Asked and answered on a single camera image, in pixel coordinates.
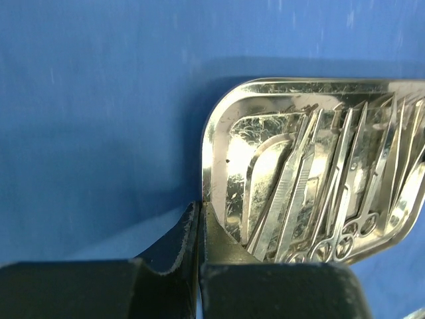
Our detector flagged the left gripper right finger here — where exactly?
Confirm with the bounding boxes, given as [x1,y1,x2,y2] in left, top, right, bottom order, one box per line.
[199,203,372,318]

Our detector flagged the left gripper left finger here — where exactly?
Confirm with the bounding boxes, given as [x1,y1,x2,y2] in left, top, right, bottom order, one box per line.
[1,201,200,318]

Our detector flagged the steel surgical scissors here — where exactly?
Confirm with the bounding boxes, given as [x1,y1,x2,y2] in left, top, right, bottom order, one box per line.
[307,102,368,263]

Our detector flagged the steel instrument tray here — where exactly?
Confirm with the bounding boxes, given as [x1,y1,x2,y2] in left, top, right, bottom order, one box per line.
[202,78,424,264]

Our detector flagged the blue surgical cloth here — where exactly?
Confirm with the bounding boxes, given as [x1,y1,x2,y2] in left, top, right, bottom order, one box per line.
[0,0,425,319]

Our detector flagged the steel tweezers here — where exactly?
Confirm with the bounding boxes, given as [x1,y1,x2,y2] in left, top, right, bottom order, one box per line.
[388,98,424,213]

